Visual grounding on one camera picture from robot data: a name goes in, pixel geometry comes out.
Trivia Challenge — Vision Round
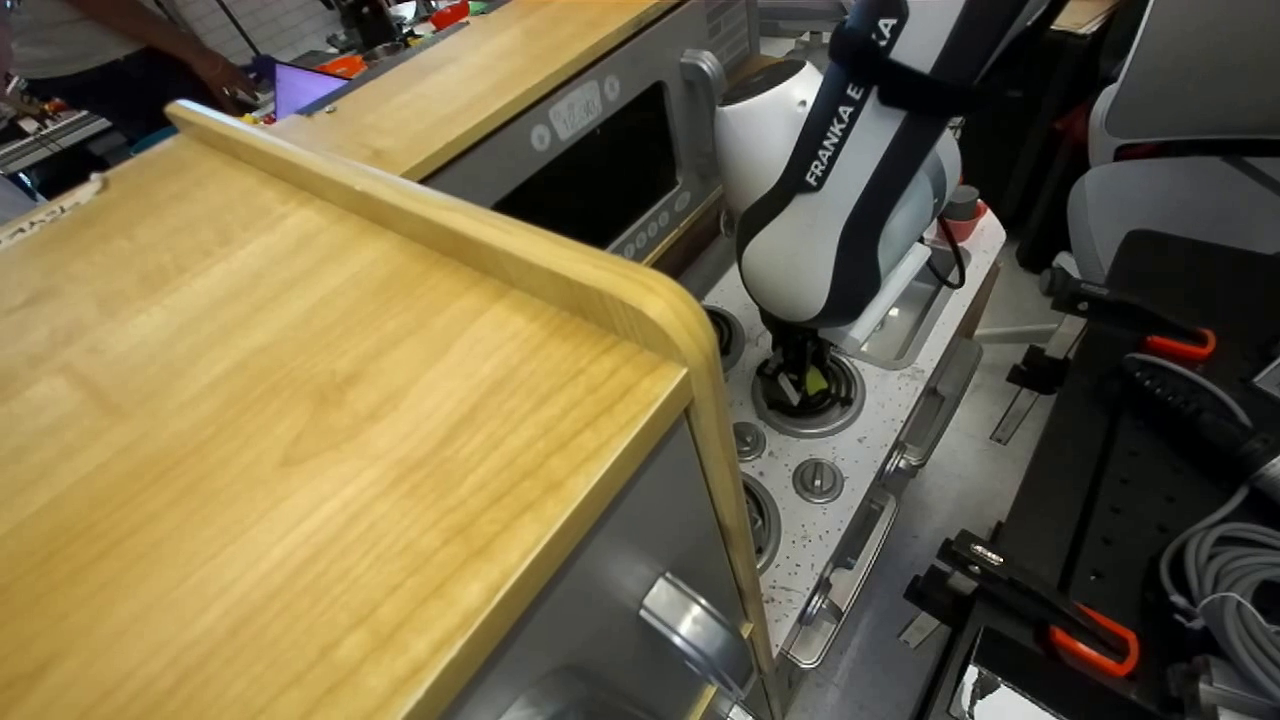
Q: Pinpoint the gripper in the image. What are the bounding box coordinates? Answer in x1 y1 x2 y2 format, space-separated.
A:
755 318 839 410

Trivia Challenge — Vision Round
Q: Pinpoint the silver stove burner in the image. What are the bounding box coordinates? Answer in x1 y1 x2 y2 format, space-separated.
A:
704 304 747 374
741 473 784 573
751 348 867 440

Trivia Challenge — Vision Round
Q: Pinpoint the silver toy sink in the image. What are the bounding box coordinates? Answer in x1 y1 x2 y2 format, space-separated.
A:
828 243 963 372

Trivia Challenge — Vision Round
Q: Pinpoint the wooden toy kitchen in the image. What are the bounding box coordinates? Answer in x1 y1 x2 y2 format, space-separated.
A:
0 0 1008 720

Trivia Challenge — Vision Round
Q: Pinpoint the red cup with grey lid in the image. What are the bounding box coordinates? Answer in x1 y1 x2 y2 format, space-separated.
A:
938 184 989 244

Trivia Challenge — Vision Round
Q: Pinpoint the grey microwave door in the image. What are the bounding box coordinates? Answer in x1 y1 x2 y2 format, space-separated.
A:
424 0 727 267

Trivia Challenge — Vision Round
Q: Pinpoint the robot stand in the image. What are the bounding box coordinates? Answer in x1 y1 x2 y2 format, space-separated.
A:
915 228 1280 720

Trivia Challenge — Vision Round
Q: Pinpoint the grey office chair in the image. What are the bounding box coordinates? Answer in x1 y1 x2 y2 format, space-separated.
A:
1063 0 1280 284

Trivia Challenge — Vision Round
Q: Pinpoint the laptop with purple screen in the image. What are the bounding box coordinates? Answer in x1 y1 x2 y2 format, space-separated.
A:
270 60 353 121

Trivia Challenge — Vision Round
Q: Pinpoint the person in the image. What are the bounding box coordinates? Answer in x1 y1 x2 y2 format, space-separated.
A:
0 0 263 131

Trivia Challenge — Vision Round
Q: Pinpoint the keyboard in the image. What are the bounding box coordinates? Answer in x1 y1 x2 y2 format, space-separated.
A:
0 108 113 176

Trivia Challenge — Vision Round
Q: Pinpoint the grey oven door handle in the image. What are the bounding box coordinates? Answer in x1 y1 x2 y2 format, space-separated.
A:
878 338 984 479

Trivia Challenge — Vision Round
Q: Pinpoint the grey cabinet door handle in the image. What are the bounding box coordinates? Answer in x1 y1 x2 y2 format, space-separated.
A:
783 488 898 669

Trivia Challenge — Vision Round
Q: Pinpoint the silver fridge door handle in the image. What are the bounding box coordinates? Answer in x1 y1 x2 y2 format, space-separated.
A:
638 573 758 703

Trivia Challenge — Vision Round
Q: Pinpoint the grey microwave door handle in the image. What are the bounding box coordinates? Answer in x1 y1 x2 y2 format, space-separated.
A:
681 49 728 187

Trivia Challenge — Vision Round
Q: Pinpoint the black clamp with orange handle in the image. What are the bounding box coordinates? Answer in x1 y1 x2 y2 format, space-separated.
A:
1005 264 1218 397
903 528 1142 680

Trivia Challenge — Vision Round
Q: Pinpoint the coil of grey cable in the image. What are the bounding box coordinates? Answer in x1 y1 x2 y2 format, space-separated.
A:
1158 485 1280 706

